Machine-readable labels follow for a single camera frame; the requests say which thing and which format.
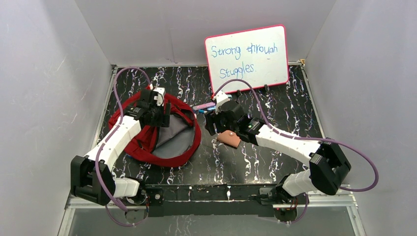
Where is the red student backpack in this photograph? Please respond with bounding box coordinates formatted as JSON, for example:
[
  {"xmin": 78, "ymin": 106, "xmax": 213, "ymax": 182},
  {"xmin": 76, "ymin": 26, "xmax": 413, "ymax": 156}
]
[{"xmin": 124, "ymin": 93, "xmax": 202, "ymax": 167}]

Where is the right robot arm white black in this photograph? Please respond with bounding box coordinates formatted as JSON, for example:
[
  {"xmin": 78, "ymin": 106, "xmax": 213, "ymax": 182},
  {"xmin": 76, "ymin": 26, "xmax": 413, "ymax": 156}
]
[{"xmin": 205, "ymin": 101, "xmax": 351, "ymax": 204}]

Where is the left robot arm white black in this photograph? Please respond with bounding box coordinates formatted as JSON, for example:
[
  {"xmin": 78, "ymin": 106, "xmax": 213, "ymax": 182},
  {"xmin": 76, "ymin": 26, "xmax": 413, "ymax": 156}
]
[{"xmin": 70, "ymin": 87, "xmax": 171, "ymax": 211}]

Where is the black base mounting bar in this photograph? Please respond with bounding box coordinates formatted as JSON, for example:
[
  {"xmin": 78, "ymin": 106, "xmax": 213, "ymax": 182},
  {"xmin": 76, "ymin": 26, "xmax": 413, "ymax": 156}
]
[{"xmin": 116, "ymin": 184, "xmax": 308, "ymax": 218}]

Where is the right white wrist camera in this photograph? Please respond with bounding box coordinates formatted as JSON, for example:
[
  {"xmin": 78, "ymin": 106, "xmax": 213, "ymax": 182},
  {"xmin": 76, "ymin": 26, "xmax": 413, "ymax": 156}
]
[{"xmin": 212, "ymin": 90, "xmax": 229, "ymax": 114}]

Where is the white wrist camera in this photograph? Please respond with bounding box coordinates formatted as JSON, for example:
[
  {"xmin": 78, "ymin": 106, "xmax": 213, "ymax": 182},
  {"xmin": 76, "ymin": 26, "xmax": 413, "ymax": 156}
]
[
  {"xmin": 153, "ymin": 87, "xmax": 166, "ymax": 106},
  {"xmin": 212, "ymin": 90, "xmax": 229, "ymax": 114}
]

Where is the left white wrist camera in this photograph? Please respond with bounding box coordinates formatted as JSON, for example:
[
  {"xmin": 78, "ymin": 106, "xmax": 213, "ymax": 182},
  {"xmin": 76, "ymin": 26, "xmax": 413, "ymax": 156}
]
[{"xmin": 153, "ymin": 87, "xmax": 166, "ymax": 106}]

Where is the whiteboard with pink frame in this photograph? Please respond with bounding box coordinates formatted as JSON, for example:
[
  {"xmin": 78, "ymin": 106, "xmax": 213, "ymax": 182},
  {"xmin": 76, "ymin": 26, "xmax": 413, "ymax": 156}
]
[{"xmin": 205, "ymin": 25, "xmax": 289, "ymax": 93}]

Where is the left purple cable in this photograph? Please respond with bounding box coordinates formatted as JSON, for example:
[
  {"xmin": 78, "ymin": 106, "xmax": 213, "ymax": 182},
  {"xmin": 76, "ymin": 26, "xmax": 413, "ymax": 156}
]
[{"xmin": 94, "ymin": 67, "xmax": 154, "ymax": 227}]

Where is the aluminium frame rail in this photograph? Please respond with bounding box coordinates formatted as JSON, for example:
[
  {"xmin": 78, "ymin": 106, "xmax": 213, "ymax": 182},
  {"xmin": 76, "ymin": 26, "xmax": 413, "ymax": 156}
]
[{"xmin": 59, "ymin": 184, "xmax": 365, "ymax": 236}]

